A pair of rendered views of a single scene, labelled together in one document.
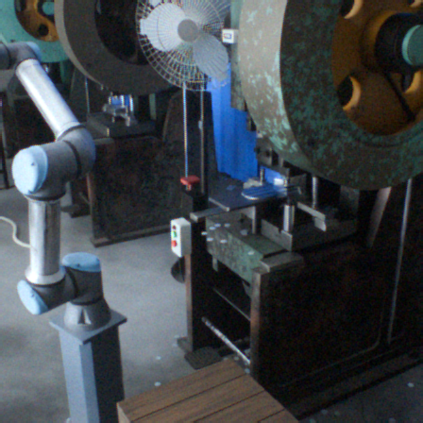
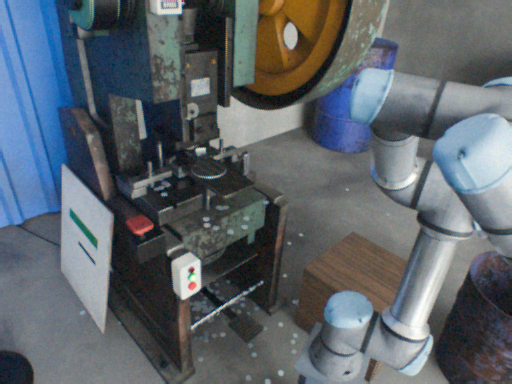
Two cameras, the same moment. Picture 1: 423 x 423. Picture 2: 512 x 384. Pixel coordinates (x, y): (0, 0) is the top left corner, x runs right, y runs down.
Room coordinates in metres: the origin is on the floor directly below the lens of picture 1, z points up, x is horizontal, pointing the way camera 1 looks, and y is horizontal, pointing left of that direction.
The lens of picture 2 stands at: (2.04, 1.03, 1.44)
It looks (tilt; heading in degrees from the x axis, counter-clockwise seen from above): 33 degrees down; 254
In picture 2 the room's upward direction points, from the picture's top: 5 degrees clockwise
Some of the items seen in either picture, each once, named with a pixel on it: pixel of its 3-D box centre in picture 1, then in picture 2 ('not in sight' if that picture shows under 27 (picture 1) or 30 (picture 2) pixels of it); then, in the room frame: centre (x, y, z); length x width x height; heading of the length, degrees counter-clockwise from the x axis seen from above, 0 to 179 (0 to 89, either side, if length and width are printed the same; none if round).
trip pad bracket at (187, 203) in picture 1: (194, 212); (149, 256); (2.11, 0.09, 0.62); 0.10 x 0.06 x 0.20; 30
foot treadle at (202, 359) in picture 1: (253, 344); (210, 296); (1.89, -0.15, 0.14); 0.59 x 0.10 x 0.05; 120
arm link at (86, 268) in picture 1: (81, 275); (348, 320); (1.59, 0.43, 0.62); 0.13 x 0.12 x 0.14; 138
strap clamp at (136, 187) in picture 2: (261, 180); (148, 175); (2.11, -0.18, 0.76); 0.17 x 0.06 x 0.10; 30
